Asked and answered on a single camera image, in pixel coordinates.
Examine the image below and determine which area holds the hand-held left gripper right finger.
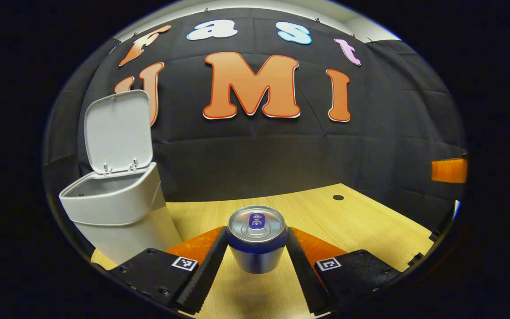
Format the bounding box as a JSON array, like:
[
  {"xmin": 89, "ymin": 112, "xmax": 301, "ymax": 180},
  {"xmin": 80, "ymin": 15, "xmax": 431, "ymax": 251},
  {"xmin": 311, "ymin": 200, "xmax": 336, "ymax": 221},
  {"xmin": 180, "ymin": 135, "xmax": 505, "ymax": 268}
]
[{"xmin": 287, "ymin": 227, "xmax": 402, "ymax": 315}]

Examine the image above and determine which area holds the black backdrop cloth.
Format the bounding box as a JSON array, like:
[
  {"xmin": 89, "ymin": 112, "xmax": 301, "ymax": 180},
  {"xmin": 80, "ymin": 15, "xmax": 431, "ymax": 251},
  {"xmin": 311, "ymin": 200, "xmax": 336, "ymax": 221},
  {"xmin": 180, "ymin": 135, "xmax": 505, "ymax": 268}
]
[{"xmin": 42, "ymin": 7, "xmax": 467, "ymax": 235}]

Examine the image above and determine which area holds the white desktop garbage bin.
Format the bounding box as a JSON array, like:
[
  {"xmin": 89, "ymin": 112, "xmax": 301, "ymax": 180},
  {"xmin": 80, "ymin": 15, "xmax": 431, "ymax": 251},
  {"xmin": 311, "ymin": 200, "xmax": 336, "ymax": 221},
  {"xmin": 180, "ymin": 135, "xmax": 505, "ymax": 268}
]
[{"xmin": 58, "ymin": 89, "xmax": 184, "ymax": 265}]

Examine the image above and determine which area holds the wooden desktop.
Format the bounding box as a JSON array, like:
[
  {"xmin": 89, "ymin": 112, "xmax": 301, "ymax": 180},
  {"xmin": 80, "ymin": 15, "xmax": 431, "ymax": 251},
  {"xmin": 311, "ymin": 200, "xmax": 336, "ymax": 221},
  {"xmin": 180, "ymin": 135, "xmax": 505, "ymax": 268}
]
[{"xmin": 90, "ymin": 183, "xmax": 435, "ymax": 319}]

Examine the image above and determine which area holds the silver blue pop can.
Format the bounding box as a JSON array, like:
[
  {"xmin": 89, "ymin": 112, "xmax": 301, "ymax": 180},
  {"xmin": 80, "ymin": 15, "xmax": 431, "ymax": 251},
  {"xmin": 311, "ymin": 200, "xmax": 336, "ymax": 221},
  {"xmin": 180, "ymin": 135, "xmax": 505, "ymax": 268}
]
[{"xmin": 227, "ymin": 205, "xmax": 289, "ymax": 274}]

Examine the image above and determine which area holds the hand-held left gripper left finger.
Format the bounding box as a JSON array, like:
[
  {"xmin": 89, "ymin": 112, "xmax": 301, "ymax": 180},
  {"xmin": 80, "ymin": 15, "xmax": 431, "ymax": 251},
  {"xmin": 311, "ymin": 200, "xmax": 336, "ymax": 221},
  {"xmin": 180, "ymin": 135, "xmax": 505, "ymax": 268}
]
[{"xmin": 110, "ymin": 226, "xmax": 229, "ymax": 315}]

